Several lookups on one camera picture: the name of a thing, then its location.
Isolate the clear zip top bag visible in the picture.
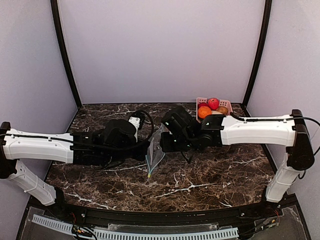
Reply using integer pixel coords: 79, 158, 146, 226
145, 124, 166, 179

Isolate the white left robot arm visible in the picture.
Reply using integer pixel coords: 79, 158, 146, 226
0, 117, 150, 207

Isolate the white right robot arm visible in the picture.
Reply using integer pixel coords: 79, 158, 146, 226
160, 106, 318, 203

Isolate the orange tangerine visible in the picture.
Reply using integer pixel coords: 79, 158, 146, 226
197, 106, 212, 119

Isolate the red apple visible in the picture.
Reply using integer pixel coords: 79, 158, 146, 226
207, 98, 220, 111

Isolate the brown potato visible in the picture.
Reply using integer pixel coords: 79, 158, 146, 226
216, 106, 229, 115

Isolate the pink plastic basket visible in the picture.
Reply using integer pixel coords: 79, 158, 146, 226
196, 97, 233, 122

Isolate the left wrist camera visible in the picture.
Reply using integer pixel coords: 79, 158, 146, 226
128, 109, 155, 142

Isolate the grey slotted cable duct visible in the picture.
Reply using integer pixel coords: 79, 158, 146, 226
31, 214, 239, 240

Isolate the black front frame rail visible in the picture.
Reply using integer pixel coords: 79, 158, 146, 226
46, 189, 281, 227

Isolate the black left frame post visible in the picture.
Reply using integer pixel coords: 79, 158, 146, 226
50, 0, 83, 109

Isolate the black frame post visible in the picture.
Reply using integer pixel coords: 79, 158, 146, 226
50, 0, 83, 109
242, 0, 273, 108

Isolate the black right frame post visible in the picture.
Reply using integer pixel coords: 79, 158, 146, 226
242, 0, 273, 108

